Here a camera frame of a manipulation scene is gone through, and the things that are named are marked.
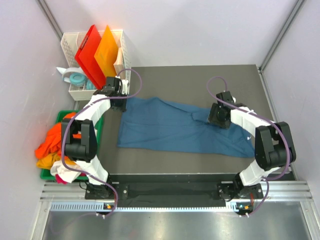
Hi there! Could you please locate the orange t-shirt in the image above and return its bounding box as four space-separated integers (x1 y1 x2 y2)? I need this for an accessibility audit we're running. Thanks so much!
34 112 81 161

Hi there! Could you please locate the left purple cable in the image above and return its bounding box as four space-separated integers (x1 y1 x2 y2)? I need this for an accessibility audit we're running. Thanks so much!
59 68 143 216

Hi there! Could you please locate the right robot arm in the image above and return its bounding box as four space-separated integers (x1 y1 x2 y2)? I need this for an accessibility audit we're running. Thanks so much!
208 91 297 198

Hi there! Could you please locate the red plastic board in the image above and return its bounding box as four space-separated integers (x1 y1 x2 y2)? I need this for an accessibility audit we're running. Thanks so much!
74 25 106 90

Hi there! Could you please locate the blue t-shirt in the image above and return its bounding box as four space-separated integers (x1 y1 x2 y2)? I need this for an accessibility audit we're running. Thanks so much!
117 97 255 158

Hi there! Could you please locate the pink cloth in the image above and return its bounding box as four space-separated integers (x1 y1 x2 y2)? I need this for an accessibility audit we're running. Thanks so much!
55 174 68 185

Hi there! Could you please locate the white slotted storage basket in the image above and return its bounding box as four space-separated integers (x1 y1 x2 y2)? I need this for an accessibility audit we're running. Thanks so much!
60 29 132 102

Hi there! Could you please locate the aluminium frame rail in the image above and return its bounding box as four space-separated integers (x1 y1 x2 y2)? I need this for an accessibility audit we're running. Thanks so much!
40 181 313 202

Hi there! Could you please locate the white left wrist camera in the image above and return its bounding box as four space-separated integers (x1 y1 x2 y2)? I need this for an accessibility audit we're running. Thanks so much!
116 76 130 96

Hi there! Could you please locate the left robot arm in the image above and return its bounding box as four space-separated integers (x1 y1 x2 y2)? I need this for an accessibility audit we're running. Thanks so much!
61 76 130 199

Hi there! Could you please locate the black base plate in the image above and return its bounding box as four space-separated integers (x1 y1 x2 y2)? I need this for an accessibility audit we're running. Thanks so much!
84 174 266 208

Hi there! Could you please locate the teal tape roll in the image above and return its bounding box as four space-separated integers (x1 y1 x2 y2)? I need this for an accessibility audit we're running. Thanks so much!
69 72 87 87

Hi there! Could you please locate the wooden board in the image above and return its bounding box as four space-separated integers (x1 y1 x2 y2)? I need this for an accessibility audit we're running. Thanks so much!
113 47 126 79

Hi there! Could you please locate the yellow t-shirt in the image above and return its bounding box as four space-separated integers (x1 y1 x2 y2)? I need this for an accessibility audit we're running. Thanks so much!
36 152 61 170

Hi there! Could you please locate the green plastic crate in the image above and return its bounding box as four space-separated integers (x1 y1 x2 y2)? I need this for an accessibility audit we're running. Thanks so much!
39 110 104 181

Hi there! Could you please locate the orange plastic board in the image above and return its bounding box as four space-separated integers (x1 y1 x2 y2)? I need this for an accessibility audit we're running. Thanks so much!
94 25 119 77

